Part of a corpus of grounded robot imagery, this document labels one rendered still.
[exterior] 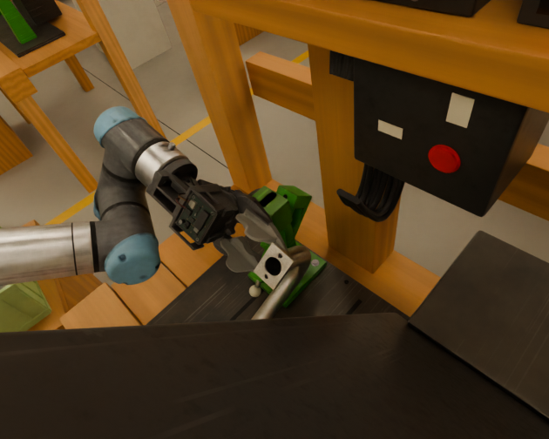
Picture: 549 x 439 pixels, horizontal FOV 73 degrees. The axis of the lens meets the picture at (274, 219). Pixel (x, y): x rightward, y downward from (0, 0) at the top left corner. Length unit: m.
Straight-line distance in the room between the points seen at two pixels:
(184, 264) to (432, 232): 1.45
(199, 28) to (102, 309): 0.71
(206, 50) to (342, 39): 0.51
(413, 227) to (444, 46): 1.84
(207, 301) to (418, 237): 1.41
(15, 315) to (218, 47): 0.90
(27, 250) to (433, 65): 0.50
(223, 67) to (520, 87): 0.68
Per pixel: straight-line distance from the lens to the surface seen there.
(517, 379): 0.50
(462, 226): 2.20
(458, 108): 0.38
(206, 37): 0.87
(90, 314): 1.08
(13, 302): 1.25
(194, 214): 0.50
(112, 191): 0.64
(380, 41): 0.38
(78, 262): 0.57
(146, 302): 1.04
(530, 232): 2.28
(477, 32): 0.35
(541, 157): 0.66
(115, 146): 0.62
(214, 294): 0.95
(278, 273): 0.53
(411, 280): 0.94
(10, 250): 0.57
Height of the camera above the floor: 1.69
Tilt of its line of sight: 50 degrees down
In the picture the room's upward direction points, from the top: 15 degrees counter-clockwise
